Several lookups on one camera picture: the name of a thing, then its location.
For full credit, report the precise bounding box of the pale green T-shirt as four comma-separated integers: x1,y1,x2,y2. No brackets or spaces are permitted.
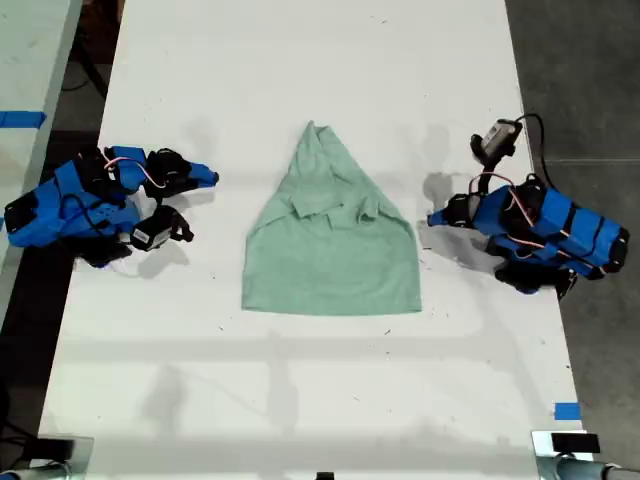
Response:
241,119,424,317

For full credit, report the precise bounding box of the adjacent white table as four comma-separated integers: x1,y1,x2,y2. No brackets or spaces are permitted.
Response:
0,0,84,314

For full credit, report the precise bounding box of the long blue tape strip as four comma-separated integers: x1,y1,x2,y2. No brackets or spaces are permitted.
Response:
0,110,48,129

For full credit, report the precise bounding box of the short blue tape piece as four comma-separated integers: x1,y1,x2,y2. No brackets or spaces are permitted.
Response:
553,401,583,422

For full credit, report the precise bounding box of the small black box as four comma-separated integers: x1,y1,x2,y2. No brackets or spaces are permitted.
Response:
550,433,601,454
36,437,76,459

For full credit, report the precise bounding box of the grey metal tube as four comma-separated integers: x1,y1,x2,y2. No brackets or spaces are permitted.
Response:
553,456,640,480
0,462,77,480

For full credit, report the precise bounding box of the arm red white wire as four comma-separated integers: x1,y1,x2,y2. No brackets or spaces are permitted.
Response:
102,156,169,190
467,172,547,251

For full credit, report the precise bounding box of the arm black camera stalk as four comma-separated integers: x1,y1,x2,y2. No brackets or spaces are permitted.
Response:
475,153,496,197
169,212,195,243

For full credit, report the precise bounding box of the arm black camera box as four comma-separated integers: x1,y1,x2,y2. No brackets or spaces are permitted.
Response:
130,206,176,253
469,118,524,159

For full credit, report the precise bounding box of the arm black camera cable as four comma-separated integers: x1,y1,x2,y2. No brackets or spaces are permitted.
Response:
513,113,555,187

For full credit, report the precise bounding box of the black floor cable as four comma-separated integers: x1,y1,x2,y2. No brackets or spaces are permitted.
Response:
62,27,110,99

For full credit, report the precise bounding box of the metal corner bracket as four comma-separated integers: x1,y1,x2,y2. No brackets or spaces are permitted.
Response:
530,428,595,480

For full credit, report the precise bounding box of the clear corner bracket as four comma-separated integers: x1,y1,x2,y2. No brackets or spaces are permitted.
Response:
28,435,96,472

